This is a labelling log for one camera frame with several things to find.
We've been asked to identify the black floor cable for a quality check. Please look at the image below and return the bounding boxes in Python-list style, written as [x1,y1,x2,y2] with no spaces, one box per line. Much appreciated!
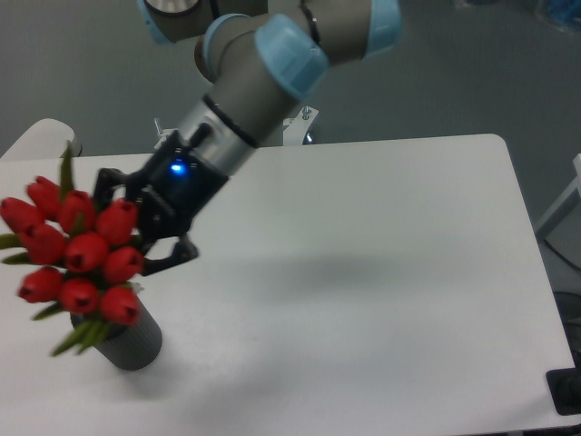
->
[542,235,581,269]

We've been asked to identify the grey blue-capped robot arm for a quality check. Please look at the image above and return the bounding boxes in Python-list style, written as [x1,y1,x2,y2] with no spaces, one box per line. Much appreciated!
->
[94,1,402,275]

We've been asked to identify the white chair seat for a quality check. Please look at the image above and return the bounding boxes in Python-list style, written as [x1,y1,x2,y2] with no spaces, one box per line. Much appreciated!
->
[1,118,83,162]

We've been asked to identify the white metal base frame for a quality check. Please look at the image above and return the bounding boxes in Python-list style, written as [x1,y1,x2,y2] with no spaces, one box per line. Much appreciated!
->
[153,105,320,150]

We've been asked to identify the dark grey ribbed vase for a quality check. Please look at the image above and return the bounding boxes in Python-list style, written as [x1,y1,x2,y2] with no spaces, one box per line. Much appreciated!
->
[94,299,162,372]

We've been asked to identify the blue object top right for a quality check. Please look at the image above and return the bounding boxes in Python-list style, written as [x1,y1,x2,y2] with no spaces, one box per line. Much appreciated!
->
[537,0,580,33]

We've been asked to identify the white furniture frame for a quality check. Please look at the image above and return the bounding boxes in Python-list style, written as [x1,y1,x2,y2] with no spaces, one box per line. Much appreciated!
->
[534,154,580,240]

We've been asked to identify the red tulip bouquet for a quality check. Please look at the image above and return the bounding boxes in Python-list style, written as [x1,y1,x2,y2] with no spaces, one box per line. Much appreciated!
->
[1,148,145,356]

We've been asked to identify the black box at table edge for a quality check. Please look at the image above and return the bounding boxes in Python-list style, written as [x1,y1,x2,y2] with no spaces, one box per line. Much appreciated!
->
[546,368,580,416]

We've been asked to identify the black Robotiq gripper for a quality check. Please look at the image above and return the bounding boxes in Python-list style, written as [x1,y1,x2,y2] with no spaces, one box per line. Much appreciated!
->
[93,129,227,276]

